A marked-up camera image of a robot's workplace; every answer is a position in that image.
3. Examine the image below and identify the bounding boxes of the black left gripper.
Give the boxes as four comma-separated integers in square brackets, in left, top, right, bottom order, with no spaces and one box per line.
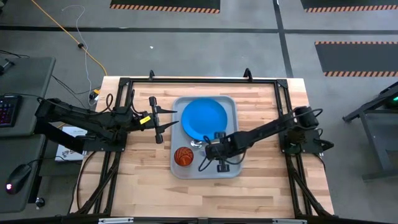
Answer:
[132,96,180,144]

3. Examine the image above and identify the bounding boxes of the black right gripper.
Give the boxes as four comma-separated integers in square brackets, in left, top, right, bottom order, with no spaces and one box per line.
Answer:
[205,132,237,173]

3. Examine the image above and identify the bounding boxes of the red ribbed cup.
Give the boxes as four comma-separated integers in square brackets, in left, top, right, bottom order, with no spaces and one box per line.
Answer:
[174,146,195,167]

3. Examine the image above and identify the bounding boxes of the blue plastic plate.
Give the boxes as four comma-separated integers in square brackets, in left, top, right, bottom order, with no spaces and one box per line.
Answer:
[181,98,228,142]

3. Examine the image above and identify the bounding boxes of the grey plastic tray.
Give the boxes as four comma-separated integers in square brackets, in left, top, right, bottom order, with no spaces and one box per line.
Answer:
[170,95,243,180]

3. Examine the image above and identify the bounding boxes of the white and yellow power plug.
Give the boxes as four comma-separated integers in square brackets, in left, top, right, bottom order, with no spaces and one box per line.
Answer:
[88,89,101,106]

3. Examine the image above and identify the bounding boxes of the white printed box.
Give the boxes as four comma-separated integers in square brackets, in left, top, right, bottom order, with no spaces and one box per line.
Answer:
[55,126,88,162]

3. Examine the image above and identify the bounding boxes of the black hazard-striped floor mat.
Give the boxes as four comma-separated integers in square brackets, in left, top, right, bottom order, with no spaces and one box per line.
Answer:
[314,40,398,78]
[300,0,398,14]
[109,0,221,14]

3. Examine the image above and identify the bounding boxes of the grey desk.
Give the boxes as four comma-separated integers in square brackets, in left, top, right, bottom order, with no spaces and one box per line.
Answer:
[0,57,56,214]

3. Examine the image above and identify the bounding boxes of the black backlit keyboard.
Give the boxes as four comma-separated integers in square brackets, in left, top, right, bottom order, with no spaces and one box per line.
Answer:
[0,95,22,128]

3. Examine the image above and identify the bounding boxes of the black computer mouse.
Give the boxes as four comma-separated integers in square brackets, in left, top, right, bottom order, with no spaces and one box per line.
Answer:
[5,164,32,195]

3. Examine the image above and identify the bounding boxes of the black metal stand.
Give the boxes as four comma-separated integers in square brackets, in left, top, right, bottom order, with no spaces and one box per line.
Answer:
[341,81,398,182]

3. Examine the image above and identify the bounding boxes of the small black device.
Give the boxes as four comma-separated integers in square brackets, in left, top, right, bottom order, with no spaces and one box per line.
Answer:
[0,58,16,75]

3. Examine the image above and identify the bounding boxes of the black metal table frame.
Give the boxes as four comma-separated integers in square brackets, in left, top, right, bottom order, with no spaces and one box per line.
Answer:
[70,77,336,218]

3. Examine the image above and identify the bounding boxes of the white floor cable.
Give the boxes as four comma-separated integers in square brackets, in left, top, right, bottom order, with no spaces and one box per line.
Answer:
[61,4,93,94]

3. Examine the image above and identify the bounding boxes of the silver metal bracket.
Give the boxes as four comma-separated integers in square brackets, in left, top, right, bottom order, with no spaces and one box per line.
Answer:
[272,218,308,224]
[98,217,134,224]

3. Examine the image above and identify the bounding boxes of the yellow floor cable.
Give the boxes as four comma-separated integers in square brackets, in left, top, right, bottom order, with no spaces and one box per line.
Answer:
[30,0,108,77]

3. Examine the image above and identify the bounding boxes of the black front rail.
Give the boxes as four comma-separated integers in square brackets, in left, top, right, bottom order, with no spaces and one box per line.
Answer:
[0,214,398,224]

